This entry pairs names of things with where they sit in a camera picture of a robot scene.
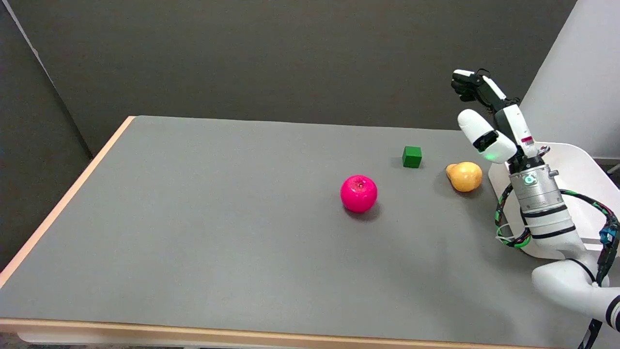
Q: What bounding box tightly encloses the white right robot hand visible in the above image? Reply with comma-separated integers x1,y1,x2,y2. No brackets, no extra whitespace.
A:
451,69,548,171

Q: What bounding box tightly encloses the red apple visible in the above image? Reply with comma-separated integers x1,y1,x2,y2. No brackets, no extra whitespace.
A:
340,175,378,213

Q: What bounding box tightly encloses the yellow pear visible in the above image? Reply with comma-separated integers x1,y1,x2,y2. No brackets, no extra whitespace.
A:
446,162,483,193

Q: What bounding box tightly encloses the green cube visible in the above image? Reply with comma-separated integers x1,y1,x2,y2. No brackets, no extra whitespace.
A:
402,146,422,169

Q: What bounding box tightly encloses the white tray with handles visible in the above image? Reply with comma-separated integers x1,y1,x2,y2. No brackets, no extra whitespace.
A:
488,142,620,259

